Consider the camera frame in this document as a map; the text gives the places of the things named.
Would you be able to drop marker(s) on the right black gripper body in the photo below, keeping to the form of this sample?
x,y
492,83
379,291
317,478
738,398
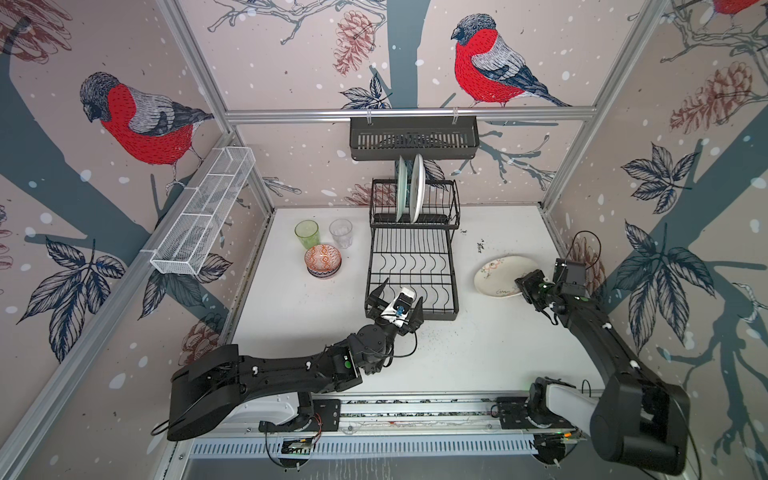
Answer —
x,y
544,289

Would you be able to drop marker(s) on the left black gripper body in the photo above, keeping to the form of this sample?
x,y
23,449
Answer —
x,y
388,325

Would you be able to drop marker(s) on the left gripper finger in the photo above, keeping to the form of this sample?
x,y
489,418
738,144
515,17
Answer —
x,y
414,318
375,303

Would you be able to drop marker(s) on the white plate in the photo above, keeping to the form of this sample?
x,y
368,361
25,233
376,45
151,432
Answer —
x,y
417,189
497,277

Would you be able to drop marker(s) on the clear drinking glass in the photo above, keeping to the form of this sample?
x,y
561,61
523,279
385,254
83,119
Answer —
x,y
342,232

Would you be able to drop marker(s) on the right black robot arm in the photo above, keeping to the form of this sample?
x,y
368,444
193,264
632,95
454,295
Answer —
x,y
639,420

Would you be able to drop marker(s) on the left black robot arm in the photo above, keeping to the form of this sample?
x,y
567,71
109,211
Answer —
x,y
207,390

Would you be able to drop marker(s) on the black two-tier dish rack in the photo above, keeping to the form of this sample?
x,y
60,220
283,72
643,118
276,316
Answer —
x,y
417,255

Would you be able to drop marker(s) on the pale green plate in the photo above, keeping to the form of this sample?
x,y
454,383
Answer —
x,y
401,190

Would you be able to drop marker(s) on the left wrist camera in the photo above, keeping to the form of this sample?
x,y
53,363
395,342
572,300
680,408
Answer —
x,y
397,309

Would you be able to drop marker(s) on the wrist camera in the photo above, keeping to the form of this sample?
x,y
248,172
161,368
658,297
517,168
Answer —
x,y
569,272
397,309

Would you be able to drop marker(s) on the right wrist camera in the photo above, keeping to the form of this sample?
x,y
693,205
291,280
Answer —
x,y
569,272

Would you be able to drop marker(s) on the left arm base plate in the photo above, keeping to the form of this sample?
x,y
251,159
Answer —
x,y
321,415

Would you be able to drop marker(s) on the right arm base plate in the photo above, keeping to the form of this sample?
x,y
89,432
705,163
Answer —
x,y
513,414

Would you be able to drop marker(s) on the aluminium mounting rail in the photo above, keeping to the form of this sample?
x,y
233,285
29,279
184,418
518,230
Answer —
x,y
420,414

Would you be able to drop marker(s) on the black hanging wall basket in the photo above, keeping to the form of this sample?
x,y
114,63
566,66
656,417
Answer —
x,y
434,138

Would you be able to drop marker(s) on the white wire wall basket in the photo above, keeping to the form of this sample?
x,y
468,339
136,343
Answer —
x,y
192,236

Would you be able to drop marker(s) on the horizontal aluminium frame bar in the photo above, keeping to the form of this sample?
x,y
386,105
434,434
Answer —
x,y
244,117

